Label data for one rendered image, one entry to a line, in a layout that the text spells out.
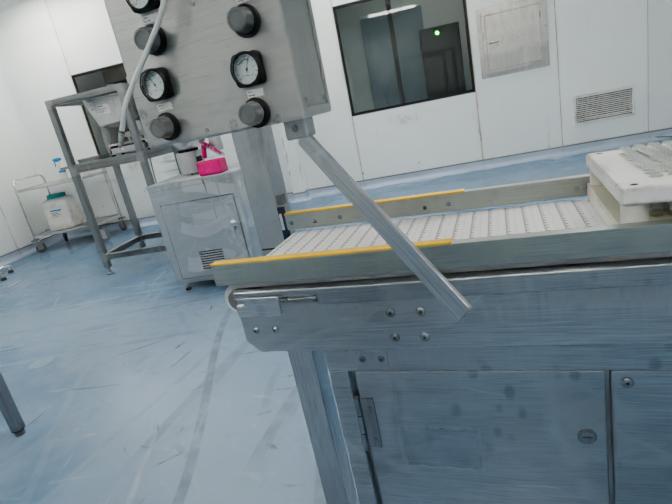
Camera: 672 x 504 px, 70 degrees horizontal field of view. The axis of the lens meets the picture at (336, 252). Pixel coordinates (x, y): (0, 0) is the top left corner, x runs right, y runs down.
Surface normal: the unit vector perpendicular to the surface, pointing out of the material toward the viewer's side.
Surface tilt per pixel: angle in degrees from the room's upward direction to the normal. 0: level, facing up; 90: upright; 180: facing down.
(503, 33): 90
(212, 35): 90
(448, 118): 90
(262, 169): 90
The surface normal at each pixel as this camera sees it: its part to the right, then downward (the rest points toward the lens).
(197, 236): -0.17, 0.33
